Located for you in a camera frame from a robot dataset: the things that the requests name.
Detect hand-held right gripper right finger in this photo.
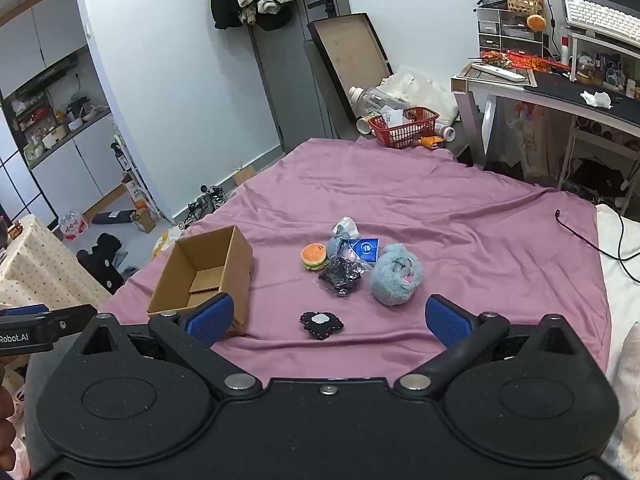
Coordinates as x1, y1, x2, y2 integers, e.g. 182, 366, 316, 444
395, 294, 576, 401

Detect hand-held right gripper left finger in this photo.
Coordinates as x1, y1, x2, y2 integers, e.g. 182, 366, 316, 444
82, 292, 263, 401

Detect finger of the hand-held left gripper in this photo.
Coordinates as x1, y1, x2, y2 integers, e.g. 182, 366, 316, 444
7, 304, 97, 343

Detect brown cardboard box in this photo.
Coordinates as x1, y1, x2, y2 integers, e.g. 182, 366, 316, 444
146, 225, 253, 337

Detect fluffy blue plush toy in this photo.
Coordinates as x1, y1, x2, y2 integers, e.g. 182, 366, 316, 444
370, 243, 423, 307

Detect black patch with white label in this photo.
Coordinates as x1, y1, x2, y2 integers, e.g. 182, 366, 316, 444
299, 311, 345, 339

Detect blue tissue pack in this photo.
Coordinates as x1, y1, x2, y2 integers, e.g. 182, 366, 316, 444
347, 236, 382, 264

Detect dark beads plastic bag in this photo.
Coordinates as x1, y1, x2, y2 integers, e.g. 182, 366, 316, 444
317, 252, 373, 297

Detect polka dot cloth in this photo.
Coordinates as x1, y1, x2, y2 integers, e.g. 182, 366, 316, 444
0, 214, 113, 306

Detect pack of water bottles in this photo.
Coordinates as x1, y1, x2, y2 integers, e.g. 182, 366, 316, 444
60, 210, 90, 241

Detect black bag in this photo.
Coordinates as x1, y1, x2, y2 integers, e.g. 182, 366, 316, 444
92, 208, 136, 226

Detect burger plush toy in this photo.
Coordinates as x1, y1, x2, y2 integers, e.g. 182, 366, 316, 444
301, 243, 329, 272

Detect white crumpled plastic wad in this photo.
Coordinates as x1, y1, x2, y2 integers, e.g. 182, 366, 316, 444
333, 216, 360, 240

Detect cardboard box on floor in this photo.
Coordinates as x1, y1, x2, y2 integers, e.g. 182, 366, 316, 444
122, 172, 157, 233

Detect purple bed sheet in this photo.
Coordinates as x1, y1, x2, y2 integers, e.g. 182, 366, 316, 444
97, 136, 612, 386

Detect white kitchen cabinet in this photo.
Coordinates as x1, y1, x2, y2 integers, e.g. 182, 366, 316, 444
0, 0, 166, 226

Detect white bedding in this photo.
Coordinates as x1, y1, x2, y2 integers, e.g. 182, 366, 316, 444
595, 204, 640, 480

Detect red plastic basket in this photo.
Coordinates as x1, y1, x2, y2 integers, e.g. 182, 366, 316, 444
368, 106, 441, 149

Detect pile of white plastic bags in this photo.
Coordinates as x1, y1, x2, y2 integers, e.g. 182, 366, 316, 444
382, 66, 459, 126

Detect clear plastic bottle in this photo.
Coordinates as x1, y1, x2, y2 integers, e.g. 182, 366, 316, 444
348, 86, 401, 112

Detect white desk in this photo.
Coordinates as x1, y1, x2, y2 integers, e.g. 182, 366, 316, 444
450, 62, 640, 196

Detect grey door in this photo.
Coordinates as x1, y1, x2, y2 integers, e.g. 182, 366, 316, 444
249, 0, 351, 157

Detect white power strip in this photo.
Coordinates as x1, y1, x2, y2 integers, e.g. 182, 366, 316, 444
472, 62, 526, 82

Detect black desk mat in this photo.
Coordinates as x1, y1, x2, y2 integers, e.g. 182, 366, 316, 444
522, 67, 640, 126

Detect crumpled white tissue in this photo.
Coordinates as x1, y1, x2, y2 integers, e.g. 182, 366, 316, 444
580, 89, 615, 110

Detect black framed brown board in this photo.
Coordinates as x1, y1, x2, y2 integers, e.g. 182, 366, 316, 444
306, 12, 393, 123

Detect grey drawer organizer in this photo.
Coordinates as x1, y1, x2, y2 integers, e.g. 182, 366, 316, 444
475, 7, 551, 58

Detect white keyboard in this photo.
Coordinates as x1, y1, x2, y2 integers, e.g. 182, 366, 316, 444
564, 0, 640, 51

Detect black cable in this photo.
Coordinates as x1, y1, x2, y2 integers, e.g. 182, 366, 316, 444
554, 209, 601, 252

